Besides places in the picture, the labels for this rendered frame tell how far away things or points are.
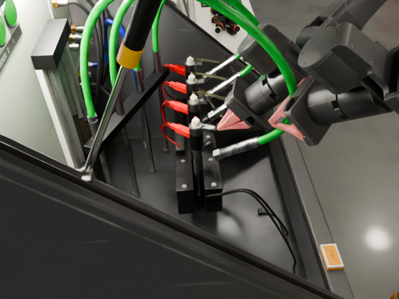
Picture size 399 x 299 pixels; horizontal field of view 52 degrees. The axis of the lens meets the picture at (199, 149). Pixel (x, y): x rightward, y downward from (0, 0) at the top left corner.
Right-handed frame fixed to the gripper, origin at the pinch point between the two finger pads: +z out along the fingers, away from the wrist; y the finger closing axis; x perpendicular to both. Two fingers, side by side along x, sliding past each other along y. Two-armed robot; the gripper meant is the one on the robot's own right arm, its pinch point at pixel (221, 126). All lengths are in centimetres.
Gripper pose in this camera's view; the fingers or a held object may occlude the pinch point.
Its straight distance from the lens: 81.3
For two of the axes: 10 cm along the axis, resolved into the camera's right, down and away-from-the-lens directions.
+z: -6.5, 4.5, 6.2
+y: -7.4, -5.7, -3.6
